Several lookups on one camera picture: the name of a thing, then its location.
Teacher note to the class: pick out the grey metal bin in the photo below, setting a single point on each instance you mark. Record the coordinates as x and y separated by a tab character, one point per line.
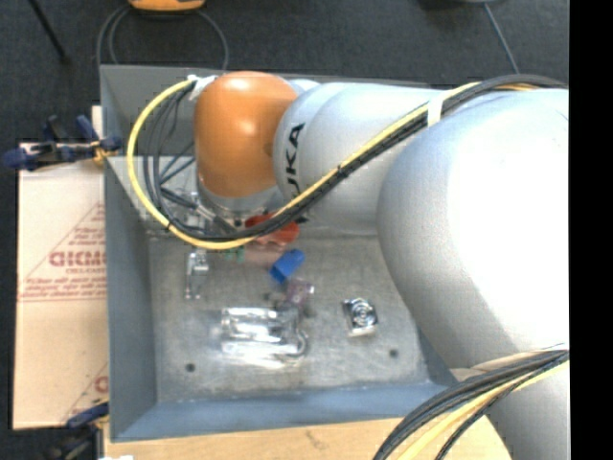
134	305

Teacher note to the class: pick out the clear purple plastic object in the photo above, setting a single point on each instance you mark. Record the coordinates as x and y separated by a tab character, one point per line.
298	292

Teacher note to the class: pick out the red-orange plastic object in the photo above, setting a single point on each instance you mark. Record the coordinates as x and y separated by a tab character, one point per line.
282	235

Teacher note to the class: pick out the brown cardboard board, red print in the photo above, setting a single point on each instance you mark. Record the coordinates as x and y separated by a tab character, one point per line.
57	343

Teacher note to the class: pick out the shiny square metal object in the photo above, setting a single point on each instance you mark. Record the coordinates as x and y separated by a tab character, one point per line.
359	316

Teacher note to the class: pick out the blue plastic block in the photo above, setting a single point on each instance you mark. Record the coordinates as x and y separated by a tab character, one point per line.
288	265

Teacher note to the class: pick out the clear plastic packet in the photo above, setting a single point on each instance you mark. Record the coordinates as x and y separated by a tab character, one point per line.
249	333

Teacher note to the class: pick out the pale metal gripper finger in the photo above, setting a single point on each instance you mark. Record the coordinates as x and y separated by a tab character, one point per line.
201	262
189	281

